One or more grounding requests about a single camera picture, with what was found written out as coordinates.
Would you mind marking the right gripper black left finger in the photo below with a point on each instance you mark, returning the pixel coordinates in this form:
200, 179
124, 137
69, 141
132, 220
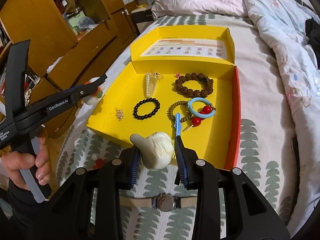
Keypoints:
87, 205

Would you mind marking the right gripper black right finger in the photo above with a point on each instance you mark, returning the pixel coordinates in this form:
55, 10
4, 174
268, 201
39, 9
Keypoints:
248, 214

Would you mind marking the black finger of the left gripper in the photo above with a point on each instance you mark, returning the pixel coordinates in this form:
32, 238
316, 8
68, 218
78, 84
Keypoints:
84, 90

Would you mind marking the white conch shell hair clip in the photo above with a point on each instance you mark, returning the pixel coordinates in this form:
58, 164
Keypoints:
156, 150

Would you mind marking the person's left hand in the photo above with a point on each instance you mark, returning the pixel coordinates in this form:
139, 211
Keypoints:
13, 162

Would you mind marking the snowman hair clip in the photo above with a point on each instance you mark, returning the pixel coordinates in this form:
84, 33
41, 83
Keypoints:
94, 98

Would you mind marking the small silver earring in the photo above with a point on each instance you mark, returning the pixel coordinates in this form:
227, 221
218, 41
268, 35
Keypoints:
119, 114

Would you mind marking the wooden wardrobe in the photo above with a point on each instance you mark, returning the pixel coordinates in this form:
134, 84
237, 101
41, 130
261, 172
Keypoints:
61, 58

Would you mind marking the yellow cardboard box tray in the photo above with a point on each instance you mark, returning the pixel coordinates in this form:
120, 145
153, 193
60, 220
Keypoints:
216, 139

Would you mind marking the leaf pattern bed sheet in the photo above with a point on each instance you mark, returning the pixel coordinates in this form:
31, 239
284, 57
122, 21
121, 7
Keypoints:
265, 153

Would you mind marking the pearl clear hair claw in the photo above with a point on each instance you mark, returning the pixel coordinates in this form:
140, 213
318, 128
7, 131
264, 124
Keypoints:
151, 80

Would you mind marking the blue hair clip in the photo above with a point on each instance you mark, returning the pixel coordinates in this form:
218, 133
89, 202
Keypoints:
178, 125

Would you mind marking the yellow box lid with chart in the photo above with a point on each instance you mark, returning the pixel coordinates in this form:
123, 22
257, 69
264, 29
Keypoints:
208, 41

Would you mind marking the pink floral quilt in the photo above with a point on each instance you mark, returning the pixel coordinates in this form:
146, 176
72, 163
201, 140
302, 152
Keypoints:
281, 25

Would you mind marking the wristwatch with beige strap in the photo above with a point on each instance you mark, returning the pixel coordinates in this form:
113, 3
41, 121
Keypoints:
162, 202

